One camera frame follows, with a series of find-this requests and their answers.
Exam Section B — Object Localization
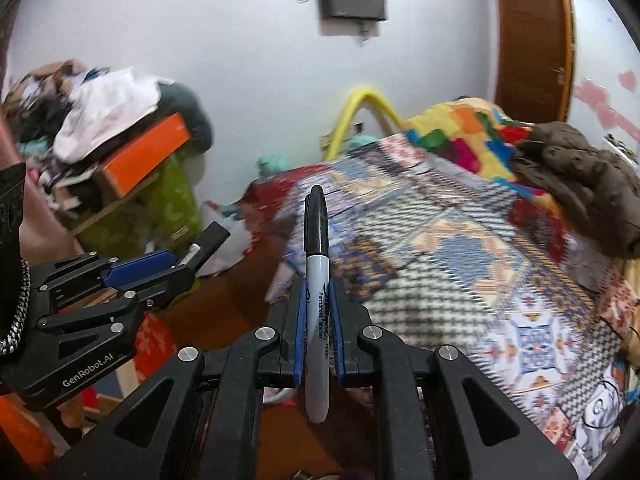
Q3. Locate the brown wooden door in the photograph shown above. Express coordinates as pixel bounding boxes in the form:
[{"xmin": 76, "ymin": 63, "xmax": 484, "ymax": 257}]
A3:
[{"xmin": 496, "ymin": 0, "xmax": 574, "ymax": 122}]

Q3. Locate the patchwork patterned bedspread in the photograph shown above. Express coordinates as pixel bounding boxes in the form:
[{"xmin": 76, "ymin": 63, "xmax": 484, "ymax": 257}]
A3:
[{"xmin": 242, "ymin": 133, "xmax": 639, "ymax": 478}]

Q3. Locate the brown puffer jacket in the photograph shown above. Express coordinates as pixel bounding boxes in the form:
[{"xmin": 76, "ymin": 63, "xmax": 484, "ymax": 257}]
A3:
[{"xmin": 510, "ymin": 122, "xmax": 639, "ymax": 260}]

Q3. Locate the yellow curved tube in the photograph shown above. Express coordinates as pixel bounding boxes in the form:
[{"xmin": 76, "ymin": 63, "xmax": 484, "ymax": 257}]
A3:
[{"xmin": 321, "ymin": 87, "xmax": 405, "ymax": 160}]

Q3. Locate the white cloth on pile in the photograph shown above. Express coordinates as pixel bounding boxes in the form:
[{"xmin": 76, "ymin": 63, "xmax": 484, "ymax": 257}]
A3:
[{"xmin": 52, "ymin": 67, "xmax": 160, "ymax": 164}]

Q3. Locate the colourful block fleece blanket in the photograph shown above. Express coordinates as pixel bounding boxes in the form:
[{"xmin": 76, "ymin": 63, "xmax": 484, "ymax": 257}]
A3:
[{"xmin": 402, "ymin": 98, "xmax": 533, "ymax": 182}]

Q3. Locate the white plastic shopping bag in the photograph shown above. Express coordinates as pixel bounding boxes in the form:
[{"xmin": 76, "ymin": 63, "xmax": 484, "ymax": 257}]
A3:
[{"xmin": 196, "ymin": 200, "xmax": 253, "ymax": 278}]

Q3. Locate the teal plush toy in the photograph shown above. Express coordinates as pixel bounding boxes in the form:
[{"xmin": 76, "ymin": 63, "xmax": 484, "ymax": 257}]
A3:
[{"xmin": 256, "ymin": 154, "xmax": 291, "ymax": 178}]

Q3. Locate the black card with clip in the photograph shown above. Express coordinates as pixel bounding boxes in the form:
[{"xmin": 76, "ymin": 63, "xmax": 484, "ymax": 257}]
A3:
[{"xmin": 178, "ymin": 221, "xmax": 230, "ymax": 273}]

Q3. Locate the black Sharpie marker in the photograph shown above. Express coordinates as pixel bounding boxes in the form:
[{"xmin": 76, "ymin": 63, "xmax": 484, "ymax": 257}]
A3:
[{"xmin": 304, "ymin": 185, "xmax": 330, "ymax": 424}]

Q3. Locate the green patterned bag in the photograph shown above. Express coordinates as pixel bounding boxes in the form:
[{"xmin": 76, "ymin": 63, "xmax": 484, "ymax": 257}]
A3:
[{"xmin": 72, "ymin": 155, "xmax": 203, "ymax": 260}]

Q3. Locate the orange cardboard box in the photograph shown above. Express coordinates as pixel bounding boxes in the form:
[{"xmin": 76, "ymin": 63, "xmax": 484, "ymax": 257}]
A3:
[{"xmin": 100, "ymin": 114, "xmax": 190, "ymax": 198}]

